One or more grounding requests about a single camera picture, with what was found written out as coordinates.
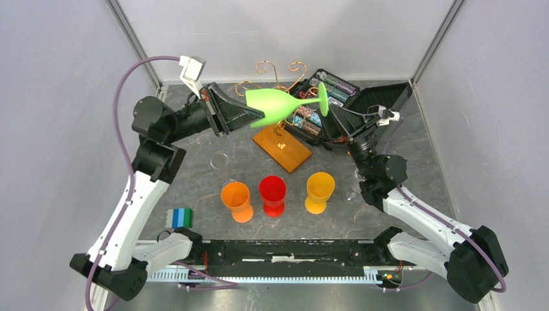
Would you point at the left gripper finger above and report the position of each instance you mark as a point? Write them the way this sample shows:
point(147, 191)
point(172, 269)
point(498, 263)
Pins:
point(240, 118)
point(230, 108)

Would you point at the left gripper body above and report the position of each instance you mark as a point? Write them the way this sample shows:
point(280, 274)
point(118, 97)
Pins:
point(213, 112)

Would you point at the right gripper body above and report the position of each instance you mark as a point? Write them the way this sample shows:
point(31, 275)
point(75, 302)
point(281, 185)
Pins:
point(361, 135)

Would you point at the green wine glass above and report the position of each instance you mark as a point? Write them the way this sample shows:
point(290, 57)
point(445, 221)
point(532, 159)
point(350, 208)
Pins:
point(277, 105)

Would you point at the clear wine glass back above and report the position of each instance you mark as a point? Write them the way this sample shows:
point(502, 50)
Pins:
point(223, 169)

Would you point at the clear wine glass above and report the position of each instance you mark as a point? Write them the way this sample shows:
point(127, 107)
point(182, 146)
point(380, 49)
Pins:
point(352, 187)
point(223, 169)

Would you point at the clear wine glass front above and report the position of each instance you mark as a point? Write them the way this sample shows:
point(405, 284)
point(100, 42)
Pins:
point(352, 187)

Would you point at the yellow wine glass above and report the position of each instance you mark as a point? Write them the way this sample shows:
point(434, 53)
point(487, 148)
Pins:
point(320, 187)

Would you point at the orange wine glass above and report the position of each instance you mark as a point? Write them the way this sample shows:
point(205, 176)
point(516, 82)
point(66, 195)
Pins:
point(237, 199)

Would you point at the red wine glass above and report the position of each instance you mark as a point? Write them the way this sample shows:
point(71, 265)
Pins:
point(273, 193)

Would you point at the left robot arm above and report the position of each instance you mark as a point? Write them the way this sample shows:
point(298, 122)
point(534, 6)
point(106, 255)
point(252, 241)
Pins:
point(113, 262)

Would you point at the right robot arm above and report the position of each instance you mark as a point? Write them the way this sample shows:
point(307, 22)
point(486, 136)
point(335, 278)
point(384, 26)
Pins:
point(470, 260)

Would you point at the black poker chip case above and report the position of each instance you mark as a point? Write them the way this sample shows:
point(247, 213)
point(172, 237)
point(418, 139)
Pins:
point(305, 124)

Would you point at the blue green block stack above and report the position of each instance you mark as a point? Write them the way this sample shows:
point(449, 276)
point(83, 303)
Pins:
point(179, 218)

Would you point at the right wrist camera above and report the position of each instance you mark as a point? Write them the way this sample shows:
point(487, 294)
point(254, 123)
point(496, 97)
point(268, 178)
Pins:
point(386, 116)

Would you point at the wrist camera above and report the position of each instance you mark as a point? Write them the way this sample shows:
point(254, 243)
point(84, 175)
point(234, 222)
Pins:
point(192, 68)
point(386, 116)

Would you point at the gold wire glass rack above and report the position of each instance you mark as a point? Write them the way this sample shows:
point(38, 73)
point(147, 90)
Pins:
point(274, 139)

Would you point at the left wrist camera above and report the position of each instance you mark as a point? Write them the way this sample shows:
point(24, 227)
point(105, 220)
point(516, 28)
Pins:
point(192, 68)

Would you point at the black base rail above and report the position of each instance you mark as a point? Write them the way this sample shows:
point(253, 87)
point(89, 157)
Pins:
point(302, 261)

